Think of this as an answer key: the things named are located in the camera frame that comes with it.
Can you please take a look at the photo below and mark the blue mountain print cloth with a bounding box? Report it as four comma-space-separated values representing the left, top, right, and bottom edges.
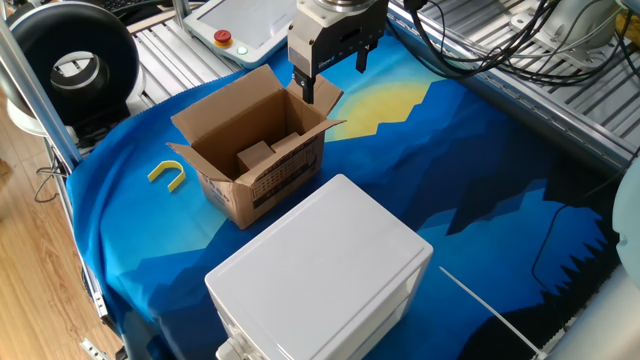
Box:
65, 29, 624, 360

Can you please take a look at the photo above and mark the white plastic drawer cabinet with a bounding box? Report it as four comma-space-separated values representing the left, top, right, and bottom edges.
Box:
204, 173, 434, 360

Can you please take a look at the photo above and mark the thin black cable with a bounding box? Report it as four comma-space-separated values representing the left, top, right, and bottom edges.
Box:
530, 149, 640, 296
33, 144, 69, 204

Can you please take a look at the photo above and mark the black ring light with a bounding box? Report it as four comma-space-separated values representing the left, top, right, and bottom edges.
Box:
9, 1, 141, 126

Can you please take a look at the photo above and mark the aluminium frame post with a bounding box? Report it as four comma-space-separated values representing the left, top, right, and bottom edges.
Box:
0, 19, 84, 171
172, 0, 194, 31

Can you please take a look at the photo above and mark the white cable tie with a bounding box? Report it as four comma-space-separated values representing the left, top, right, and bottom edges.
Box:
438, 266, 549, 360

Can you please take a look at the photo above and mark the yellow U-shaped plastic piece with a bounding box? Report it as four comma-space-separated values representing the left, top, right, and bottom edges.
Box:
147, 159, 187, 194

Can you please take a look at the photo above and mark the white teach pendant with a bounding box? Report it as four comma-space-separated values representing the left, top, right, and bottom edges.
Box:
182, 0, 301, 70

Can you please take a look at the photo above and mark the flat brown cardboard piece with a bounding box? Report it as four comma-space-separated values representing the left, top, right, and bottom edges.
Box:
269, 131, 302, 154

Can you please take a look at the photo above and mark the black keyboard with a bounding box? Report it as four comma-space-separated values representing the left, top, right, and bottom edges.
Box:
102, 0, 174, 14

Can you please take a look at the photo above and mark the small brown cardboard carton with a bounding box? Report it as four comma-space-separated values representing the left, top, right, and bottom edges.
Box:
236, 140, 276, 175

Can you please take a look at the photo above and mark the brown cardboard box with flaps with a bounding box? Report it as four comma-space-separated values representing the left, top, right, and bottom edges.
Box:
166, 63, 346, 230

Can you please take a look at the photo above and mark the silver grey gripper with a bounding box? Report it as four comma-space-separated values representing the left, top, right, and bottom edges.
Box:
287, 2, 390, 105

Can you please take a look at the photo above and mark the aluminium table edge rail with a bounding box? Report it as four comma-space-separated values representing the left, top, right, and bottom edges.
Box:
387, 2, 640, 171

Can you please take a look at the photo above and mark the yellow plastic item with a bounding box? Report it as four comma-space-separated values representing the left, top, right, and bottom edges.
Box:
614, 9, 640, 49

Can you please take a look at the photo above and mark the metal corner bracket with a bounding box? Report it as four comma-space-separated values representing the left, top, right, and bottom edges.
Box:
79, 338, 112, 360

